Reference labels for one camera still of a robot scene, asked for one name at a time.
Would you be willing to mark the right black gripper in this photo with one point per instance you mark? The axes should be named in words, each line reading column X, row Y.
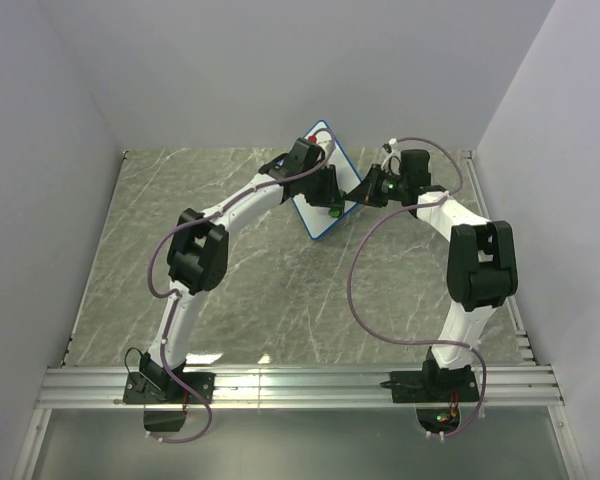
column 365, row 193

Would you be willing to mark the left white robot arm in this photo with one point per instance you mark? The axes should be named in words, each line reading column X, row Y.
column 197, row 257

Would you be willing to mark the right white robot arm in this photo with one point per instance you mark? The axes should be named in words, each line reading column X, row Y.
column 481, row 274

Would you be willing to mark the aluminium front rail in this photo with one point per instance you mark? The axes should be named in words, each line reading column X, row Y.
column 290, row 387

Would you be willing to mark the green whiteboard eraser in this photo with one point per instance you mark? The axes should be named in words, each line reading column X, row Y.
column 336, row 212

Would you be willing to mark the aluminium right side rail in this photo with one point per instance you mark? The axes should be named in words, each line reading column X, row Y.
column 522, row 338

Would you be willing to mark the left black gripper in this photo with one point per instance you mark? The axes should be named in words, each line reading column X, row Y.
column 331, row 196

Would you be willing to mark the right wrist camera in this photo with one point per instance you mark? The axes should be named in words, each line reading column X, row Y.
column 414, row 168

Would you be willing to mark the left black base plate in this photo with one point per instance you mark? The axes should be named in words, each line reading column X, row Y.
column 141, row 391

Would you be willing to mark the aluminium rail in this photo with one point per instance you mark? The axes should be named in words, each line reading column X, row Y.
column 522, row 338
column 290, row 387

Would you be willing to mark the blue framed whiteboard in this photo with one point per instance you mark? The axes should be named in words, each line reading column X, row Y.
column 318, row 221

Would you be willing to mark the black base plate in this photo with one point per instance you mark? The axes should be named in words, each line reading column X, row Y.
column 430, row 387
column 141, row 391

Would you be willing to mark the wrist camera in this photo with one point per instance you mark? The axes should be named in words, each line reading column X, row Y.
column 303, row 156
column 414, row 168

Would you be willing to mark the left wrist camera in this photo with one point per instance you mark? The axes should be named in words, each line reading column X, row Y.
column 303, row 156

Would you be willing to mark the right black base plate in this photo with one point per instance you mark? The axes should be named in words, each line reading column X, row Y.
column 430, row 387

